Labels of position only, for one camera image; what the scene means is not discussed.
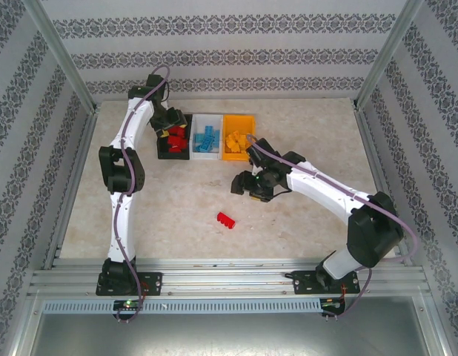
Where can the left aluminium upright post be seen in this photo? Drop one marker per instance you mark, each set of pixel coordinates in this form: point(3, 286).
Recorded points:
point(58, 48)

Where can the aluminium upright post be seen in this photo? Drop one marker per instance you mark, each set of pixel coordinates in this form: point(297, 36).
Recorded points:
point(58, 48)
point(388, 48)

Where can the aluminium side rail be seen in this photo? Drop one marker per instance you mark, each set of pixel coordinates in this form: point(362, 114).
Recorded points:
point(71, 185)
point(384, 185)

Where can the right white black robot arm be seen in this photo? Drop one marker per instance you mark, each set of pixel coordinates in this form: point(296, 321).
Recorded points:
point(325, 189)

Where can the white plastic bin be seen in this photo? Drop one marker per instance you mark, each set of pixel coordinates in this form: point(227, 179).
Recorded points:
point(207, 119)

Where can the grey metal sheet panel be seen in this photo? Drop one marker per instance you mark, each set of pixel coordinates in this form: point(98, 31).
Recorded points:
point(229, 337)

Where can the right aluminium side rail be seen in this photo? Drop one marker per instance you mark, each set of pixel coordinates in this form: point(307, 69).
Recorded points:
point(384, 185)

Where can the black plastic bin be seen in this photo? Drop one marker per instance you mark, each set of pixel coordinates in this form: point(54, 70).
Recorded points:
point(162, 154)

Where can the yellow plastic bin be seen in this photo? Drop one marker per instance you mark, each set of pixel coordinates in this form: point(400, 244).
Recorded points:
point(238, 122)

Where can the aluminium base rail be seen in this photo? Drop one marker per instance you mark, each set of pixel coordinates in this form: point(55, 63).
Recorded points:
point(229, 282)

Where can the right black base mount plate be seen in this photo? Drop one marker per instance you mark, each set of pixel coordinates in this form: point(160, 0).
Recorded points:
point(303, 283)

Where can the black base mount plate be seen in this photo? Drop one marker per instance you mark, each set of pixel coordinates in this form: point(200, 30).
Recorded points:
point(151, 283)
point(303, 283)

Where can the red comb-shaped lego piece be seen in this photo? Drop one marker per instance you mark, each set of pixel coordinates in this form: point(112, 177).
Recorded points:
point(226, 220)

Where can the left controller board green light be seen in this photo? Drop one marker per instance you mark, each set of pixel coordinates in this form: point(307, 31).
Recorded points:
point(127, 305)

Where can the right aluminium upright post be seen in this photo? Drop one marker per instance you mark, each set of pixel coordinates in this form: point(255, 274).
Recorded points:
point(388, 48)

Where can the left aluminium side rail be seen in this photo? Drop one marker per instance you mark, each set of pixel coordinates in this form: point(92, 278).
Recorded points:
point(71, 185)

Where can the blue lego brick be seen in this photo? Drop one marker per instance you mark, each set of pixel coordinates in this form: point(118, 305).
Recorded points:
point(203, 148)
point(210, 143)
point(207, 130)
point(216, 134)
point(199, 139)

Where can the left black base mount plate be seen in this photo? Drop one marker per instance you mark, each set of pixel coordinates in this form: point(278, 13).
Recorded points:
point(151, 283)

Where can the right controller board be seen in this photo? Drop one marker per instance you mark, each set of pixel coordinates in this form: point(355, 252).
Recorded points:
point(331, 304)

